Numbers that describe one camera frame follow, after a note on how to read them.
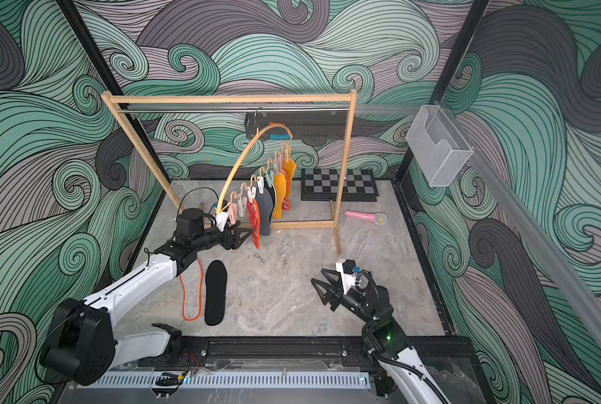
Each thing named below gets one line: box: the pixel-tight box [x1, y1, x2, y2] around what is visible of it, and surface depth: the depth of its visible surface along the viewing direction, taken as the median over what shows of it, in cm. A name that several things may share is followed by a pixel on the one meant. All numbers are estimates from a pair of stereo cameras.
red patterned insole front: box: [179, 258, 203, 322], surface depth 85 cm
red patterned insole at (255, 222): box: [246, 197, 262, 250], surface depth 80 cm
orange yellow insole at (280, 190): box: [272, 171, 288, 220], surface depth 88 cm
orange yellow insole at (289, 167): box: [281, 158, 297, 201], surface depth 91 cm
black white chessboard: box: [300, 168, 379, 202], surface depth 117 cm
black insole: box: [204, 260, 228, 326], surface depth 87 cm
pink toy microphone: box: [344, 210, 389, 226], surface depth 106 cm
